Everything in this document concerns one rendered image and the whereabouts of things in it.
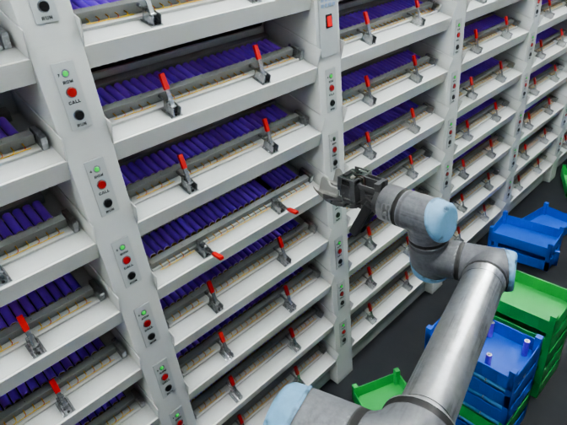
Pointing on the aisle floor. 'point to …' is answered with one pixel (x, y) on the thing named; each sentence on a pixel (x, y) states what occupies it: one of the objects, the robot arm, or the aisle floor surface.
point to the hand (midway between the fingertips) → (322, 187)
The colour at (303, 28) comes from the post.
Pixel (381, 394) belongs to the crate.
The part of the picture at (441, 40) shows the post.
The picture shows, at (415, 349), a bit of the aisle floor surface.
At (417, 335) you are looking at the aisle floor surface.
